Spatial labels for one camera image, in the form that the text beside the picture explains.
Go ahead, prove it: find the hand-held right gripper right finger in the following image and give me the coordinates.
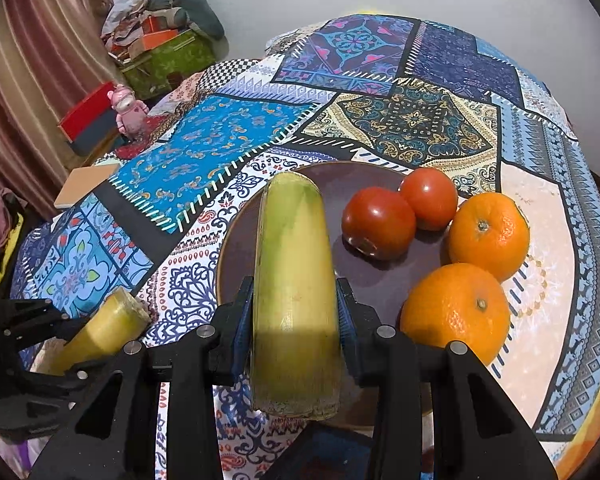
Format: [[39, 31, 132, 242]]
[[335, 278, 560, 480]]

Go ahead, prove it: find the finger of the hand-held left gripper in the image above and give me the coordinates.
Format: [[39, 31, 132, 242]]
[[0, 354, 127, 442], [0, 298, 72, 347]]

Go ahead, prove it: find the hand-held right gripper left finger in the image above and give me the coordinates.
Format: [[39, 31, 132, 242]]
[[30, 278, 256, 480]]

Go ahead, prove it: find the dark purple plate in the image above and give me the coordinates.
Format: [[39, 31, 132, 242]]
[[216, 161, 482, 431]]

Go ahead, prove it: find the corn cob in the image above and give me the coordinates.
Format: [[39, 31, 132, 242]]
[[249, 170, 342, 421], [49, 287, 152, 377]]

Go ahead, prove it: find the large orange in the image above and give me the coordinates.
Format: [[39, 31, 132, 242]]
[[448, 192, 531, 284], [399, 262, 511, 367]]

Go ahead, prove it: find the red tomato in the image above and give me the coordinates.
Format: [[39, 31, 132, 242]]
[[398, 167, 460, 232], [341, 186, 418, 261]]

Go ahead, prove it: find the pink and yellow cloth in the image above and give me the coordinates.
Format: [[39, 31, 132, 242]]
[[0, 189, 29, 292]]

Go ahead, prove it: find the tan flat board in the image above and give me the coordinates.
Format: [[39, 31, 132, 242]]
[[54, 163, 122, 210]]

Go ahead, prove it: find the dark grey box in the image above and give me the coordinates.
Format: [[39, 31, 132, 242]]
[[70, 119, 127, 157]]

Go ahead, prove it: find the pink toy figure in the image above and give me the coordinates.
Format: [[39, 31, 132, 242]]
[[108, 83, 149, 139]]

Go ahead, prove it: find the patchwork printed blanket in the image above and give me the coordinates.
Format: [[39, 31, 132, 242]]
[[10, 12, 600, 480]]

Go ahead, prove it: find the striped brown curtain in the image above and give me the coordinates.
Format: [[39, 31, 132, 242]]
[[0, 0, 117, 221]]

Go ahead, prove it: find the green patterned box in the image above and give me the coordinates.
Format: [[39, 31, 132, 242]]
[[121, 30, 219, 102]]

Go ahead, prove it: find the orange box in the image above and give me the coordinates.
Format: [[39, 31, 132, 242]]
[[129, 27, 182, 57]]

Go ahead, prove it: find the pile of papers and clutter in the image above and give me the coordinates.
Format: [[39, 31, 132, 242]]
[[100, 0, 191, 61]]

